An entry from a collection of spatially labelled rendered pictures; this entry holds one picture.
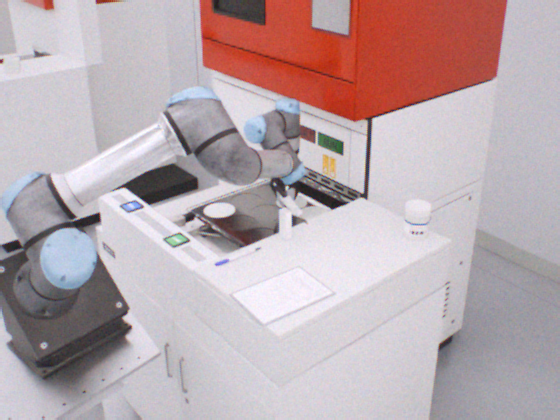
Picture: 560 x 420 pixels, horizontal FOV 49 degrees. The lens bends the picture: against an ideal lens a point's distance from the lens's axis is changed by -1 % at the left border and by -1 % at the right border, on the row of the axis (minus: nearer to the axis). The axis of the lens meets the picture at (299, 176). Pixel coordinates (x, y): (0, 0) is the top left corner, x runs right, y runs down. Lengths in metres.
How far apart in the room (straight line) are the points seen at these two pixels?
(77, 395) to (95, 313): 0.20
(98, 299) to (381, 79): 0.99
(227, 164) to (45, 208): 0.40
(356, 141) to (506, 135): 1.59
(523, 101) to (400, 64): 1.46
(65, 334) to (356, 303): 0.69
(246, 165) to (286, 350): 0.42
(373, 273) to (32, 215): 0.81
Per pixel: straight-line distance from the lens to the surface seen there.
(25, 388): 1.60
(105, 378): 1.57
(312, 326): 1.46
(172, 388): 2.07
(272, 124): 1.80
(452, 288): 2.68
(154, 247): 1.78
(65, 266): 1.39
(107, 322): 1.64
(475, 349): 2.95
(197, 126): 1.41
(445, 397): 2.70
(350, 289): 1.54
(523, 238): 3.53
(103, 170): 1.43
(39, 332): 1.58
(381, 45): 1.84
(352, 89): 1.81
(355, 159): 1.94
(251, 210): 2.02
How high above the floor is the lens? 1.85
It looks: 25 degrees down
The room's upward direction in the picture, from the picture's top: straight up
